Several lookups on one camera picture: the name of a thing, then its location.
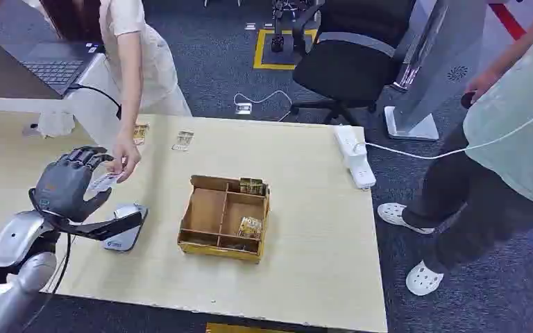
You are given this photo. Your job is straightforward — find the person in pale green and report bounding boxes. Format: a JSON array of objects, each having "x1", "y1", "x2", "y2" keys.
[{"x1": 377, "y1": 0, "x2": 533, "y2": 298}]

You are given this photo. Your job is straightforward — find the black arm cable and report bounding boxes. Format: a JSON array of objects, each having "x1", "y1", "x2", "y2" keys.
[{"x1": 20, "y1": 232, "x2": 73, "y2": 333}]

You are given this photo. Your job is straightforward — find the yellow card stack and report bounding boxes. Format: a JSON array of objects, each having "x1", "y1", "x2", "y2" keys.
[{"x1": 236, "y1": 216, "x2": 264, "y2": 241}]

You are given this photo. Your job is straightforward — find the white clog shoe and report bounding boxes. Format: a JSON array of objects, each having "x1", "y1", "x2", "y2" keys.
[
  {"x1": 376, "y1": 203, "x2": 436, "y2": 236},
  {"x1": 405, "y1": 260, "x2": 446, "y2": 298}
]

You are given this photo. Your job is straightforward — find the wooden divided box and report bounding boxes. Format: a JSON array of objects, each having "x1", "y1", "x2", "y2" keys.
[{"x1": 177, "y1": 174, "x2": 271, "y2": 264}]

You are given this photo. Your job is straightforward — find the white floor cable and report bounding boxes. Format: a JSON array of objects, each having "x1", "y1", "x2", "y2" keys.
[{"x1": 232, "y1": 89, "x2": 294, "y2": 123}]

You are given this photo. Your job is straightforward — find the black laptop cable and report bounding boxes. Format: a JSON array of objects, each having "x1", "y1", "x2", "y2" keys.
[{"x1": 67, "y1": 83, "x2": 123, "y2": 121}]

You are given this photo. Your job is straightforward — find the white printed card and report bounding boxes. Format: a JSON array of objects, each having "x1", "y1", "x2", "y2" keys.
[{"x1": 86, "y1": 171, "x2": 124, "y2": 193}]

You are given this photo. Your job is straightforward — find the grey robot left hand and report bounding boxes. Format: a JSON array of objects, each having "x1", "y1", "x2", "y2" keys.
[{"x1": 31, "y1": 146, "x2": 115, "y2": 225}]

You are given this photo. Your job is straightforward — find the person in white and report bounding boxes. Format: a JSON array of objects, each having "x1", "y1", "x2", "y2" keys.
[{"x1": 0, "y1": 0, "x2": 192, "y2": 185}]

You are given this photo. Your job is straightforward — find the yellow printed card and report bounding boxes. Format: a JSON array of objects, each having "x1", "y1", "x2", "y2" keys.
[{"x1": 133, "y1": 122, "x2": 151, "y2": 146}]

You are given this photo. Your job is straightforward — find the white power strip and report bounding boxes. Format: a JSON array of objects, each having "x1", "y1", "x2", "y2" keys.
[{"x1": 332, "y1": 124, "x2": 378, "y2": 190}]

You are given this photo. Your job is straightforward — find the person's hand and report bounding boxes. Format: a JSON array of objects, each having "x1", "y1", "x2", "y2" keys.
[{"x1": 109, "y1": 132, "x2": 142, "y2": 185}]

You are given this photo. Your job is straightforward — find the black office chair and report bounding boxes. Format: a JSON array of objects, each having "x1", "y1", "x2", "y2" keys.
[{"x1": 289, "y1": 0, "x2": 418, "y2": 126}]

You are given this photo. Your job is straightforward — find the dark laptop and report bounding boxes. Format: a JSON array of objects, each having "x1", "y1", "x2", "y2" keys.
[{"x1": 19, "y1": 41, "x2": 107, "y2": 98}]

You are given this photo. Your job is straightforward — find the white power cable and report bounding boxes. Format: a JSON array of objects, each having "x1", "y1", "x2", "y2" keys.
[{"x1": 363, "y1": 98, "x2": 533, "y2": 161}]

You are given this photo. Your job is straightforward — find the black stand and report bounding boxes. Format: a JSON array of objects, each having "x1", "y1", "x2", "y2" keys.
[{"x1": 270, "y1": 0, "x2": 323, "y2": 54}]

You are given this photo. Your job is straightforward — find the pale printed card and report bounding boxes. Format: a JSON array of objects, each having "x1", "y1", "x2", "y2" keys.
[{"x1": 171, "y1": 130, "x2": 195, "y2": 152}]

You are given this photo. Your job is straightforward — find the grey standing kiosk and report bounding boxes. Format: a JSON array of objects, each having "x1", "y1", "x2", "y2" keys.
[{"x1": 383, "y1": 0, "x2": 489, "y2": 142}]

